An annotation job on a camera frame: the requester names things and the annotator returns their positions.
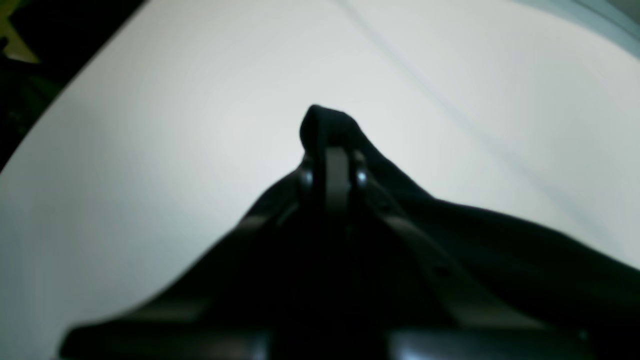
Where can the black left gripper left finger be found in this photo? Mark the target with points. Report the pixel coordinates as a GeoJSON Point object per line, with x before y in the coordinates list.
{"type": "Point", "coordinates": [206, 313]}

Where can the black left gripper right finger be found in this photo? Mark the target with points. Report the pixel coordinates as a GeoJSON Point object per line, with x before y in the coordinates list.
{"type": "Point", "coordinates": [485, 327]}

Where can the black T-shirt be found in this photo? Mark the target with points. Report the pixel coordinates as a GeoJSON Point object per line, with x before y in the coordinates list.
{"type": "Point", "coordinates": [338, 282]}

